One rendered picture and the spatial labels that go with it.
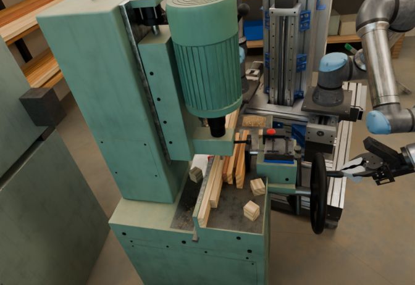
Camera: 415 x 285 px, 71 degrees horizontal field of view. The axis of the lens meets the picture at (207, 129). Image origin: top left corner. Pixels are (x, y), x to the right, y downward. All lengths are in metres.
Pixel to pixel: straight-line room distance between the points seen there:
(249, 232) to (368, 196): 1.46
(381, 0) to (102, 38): 0.86
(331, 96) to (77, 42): 1.14
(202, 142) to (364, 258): 1.32
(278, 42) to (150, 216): 1.03
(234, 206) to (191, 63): 0.48
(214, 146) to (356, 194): 1.46
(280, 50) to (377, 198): 1.22
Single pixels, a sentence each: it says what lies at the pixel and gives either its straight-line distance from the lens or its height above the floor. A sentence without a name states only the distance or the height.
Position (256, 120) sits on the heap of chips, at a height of 0.92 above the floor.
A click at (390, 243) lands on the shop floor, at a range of 2.09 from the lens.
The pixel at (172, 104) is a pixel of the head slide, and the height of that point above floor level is 1.23.
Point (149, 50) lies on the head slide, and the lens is 0.79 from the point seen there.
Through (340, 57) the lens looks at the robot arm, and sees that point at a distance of 1.49.
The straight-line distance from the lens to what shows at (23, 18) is 3.08.
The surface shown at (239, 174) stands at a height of 0.97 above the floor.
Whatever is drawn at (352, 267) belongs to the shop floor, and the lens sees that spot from 1.95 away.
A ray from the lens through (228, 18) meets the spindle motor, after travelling 0.73.
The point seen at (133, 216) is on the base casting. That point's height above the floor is 0.80.
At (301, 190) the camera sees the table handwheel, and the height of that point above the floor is 0.83.
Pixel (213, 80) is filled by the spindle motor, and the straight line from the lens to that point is 0.76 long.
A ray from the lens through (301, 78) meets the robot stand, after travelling 1.73.
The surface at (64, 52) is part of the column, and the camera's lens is 0.87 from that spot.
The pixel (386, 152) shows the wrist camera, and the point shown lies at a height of 1.03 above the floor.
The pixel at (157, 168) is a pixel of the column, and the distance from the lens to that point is 1.01.
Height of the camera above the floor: 1.68
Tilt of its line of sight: 38 degrees down
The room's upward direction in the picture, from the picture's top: 9 degrees counter-clockwise
